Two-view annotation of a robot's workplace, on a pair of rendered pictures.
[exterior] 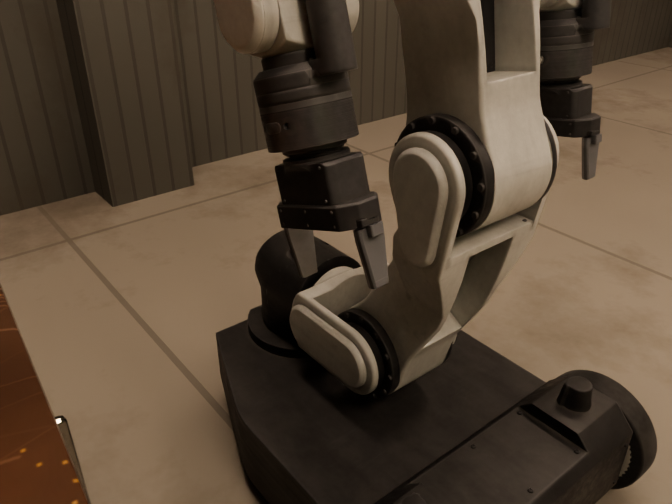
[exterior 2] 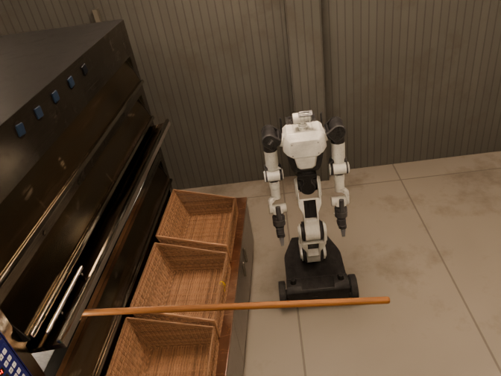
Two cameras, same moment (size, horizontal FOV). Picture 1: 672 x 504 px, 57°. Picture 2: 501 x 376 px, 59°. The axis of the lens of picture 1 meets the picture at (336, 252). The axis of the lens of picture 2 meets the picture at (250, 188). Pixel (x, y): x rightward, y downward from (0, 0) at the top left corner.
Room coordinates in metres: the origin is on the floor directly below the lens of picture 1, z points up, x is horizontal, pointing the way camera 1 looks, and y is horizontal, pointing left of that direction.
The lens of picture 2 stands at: (-1.30, -1.54, 2.67)
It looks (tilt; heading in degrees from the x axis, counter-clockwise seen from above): 34 degrees down; 44
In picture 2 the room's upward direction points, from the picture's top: 10 degrees counter-clockwise
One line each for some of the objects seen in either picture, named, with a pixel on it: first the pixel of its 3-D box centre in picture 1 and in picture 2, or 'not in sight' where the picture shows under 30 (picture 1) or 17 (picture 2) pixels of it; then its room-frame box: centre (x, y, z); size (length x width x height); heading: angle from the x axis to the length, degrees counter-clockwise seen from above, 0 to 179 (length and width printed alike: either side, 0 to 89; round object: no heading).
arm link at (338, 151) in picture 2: not in sight; (338, 157); (0.90, -0.27, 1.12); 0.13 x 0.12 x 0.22; 128
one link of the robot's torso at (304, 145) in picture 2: not in sight; (303, 142); (0.81, -0.07, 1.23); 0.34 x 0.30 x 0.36; 129
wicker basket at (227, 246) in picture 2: not in sight; (200, 223); (0.26, 0.51, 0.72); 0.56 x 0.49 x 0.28; 34
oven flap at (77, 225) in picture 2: not in sight; (98, 180); (-0.40, 0.38, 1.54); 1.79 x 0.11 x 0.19; 35
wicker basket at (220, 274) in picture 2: not in sight; (184, 286); (-0.24, 0.16, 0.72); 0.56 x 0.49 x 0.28; 34
